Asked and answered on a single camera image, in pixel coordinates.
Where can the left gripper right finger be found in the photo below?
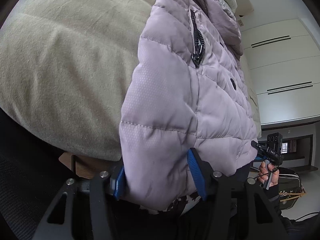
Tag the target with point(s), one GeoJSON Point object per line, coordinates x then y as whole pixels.
{"type": "Point", "coordinates": [215, 192]}

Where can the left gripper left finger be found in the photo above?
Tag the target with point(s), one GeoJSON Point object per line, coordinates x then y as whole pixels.
{"type": "Point", "coordinates": [105, 190]}

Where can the lilac puffer jacket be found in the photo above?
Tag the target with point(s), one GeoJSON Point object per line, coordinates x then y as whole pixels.
{"type": "Point", "coordinates": [188, 91]}

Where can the person's right hand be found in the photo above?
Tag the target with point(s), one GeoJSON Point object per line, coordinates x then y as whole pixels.
{"type": "Point", "coordinates": [265, 171]}

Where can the black patterned bag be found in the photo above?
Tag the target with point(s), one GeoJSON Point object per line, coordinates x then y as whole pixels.
{"type": "Point", "coordinates": [290, 188]}

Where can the white wardrobe doors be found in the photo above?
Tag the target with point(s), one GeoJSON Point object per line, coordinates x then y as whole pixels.
{"type": "Point", "coordinates": [283, 61]}

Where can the beige bed cover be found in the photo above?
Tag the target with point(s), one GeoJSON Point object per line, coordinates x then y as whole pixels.
{"type": "Point", "coordinates": [66, 66]}

